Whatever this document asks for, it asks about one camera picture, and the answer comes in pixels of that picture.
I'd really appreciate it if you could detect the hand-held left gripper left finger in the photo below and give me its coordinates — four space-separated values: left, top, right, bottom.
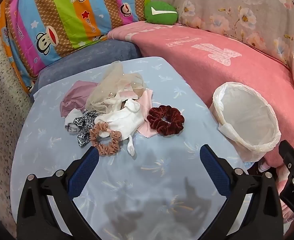
16 145 101 240

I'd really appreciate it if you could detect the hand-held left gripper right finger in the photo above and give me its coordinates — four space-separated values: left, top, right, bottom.
199 144 284 240

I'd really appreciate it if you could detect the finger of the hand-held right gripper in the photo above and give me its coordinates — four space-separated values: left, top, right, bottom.
278 140 294 193

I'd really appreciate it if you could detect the white bin with plastic liner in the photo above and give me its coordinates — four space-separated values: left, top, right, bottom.
212 81 281 163

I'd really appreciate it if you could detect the mauve cloth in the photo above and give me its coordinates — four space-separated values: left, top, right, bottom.
60 80 97 118

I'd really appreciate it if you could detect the beige tulle mesh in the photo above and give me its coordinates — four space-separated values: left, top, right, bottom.
85 61 147 114

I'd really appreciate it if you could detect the brown dotted scrunchie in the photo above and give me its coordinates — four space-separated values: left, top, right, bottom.
89 122 121 157

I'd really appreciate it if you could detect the leopard print scrunchie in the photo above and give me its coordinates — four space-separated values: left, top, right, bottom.
73 111 98 148

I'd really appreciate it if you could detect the grey white sock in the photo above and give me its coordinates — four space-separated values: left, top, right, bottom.
64 109 83 134

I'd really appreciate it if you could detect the light blue tablecloth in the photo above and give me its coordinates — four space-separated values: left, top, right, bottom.
10 57 253 240

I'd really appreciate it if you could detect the light pink cloth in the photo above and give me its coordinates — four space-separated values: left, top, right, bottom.
137 90 160 138

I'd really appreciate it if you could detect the dark red velvet scrunchie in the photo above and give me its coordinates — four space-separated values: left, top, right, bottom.
146 105 185 136

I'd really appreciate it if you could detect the pink blanket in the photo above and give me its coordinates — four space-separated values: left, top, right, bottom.
107 21 294 223

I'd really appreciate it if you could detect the blue-grey sofa cushion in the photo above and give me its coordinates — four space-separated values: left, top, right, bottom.
30 39 142 100

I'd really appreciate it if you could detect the striped monkey print sheet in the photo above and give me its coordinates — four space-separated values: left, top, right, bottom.
0 0 152 94

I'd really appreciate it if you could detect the floral beige cushion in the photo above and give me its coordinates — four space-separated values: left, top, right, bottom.
147 0 294 65

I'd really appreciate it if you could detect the green check mark cushion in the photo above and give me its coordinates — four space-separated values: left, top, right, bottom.
144 1 179 26

